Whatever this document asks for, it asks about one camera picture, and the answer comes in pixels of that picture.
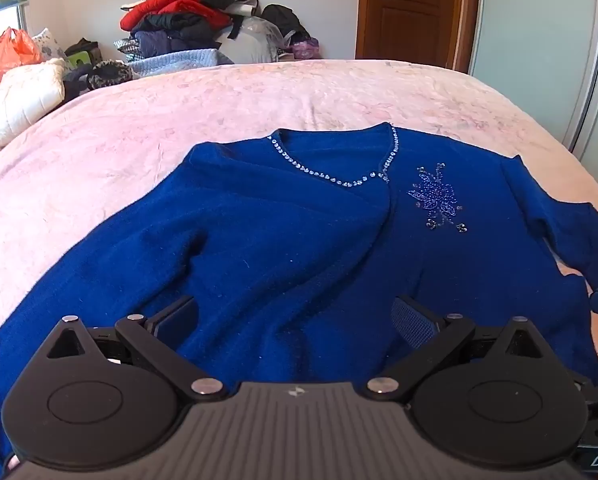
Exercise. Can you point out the white pillow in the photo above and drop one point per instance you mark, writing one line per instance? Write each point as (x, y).
(19, 95)

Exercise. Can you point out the floral pillow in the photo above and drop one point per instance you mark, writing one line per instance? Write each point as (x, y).
(51, 47)

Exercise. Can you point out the black bag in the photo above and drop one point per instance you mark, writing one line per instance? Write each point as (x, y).
(285, 22)

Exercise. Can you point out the light blue knit garment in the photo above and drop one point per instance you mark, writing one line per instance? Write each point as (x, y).
(179, 61)

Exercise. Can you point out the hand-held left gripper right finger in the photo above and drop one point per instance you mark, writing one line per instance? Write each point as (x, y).
(413, 324)

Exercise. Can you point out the pale sliding wardrobe door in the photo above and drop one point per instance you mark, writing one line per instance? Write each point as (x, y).
(534, 45)

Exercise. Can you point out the pile of clothes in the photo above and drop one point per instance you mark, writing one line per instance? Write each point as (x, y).
(184, 5)

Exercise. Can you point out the blue beaded sweater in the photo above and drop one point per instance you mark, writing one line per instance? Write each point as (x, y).
(279, 240)

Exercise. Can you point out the bed with floral sheet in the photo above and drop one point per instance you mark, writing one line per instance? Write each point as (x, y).
(179, 110)

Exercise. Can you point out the purple bag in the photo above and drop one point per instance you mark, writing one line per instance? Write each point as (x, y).
(304, 50)

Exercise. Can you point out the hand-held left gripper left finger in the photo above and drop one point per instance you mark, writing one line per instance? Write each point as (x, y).
(176, 319)

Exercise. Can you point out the green and black box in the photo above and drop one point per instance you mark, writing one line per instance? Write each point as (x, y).
(83, 54)

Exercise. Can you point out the leopard print cloth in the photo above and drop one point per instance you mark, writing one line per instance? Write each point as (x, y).
(109, 74)

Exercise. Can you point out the brown wooden door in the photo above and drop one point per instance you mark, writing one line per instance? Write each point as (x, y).
(409, 10)

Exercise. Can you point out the clear plastic bag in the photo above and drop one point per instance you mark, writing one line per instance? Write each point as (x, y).
(256, 40)

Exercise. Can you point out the orange plastic bag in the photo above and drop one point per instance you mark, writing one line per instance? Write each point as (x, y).
(4, 60)

